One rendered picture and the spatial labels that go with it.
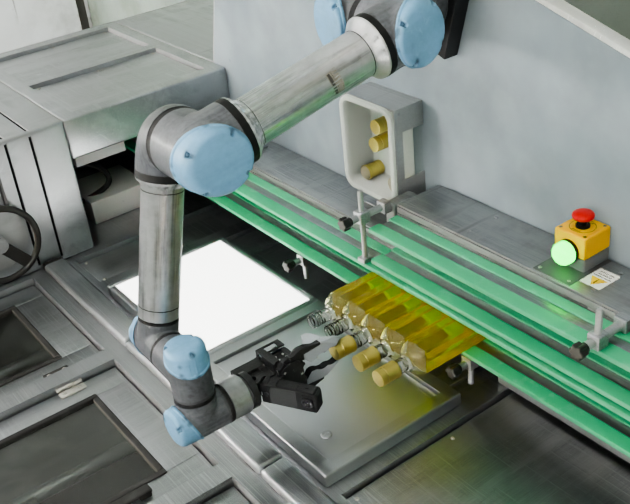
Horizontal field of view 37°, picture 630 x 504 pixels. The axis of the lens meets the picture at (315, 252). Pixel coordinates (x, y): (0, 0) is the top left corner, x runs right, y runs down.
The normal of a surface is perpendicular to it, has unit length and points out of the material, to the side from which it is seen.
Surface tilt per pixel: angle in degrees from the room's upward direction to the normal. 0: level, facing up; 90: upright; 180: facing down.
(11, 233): 90
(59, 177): 90
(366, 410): 90
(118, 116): 90
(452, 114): 0
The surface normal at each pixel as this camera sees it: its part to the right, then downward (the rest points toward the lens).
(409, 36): 0.66, 0.27
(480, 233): -0.10, -0.86
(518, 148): -0.80, 0.37
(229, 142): 0.45, 0.43
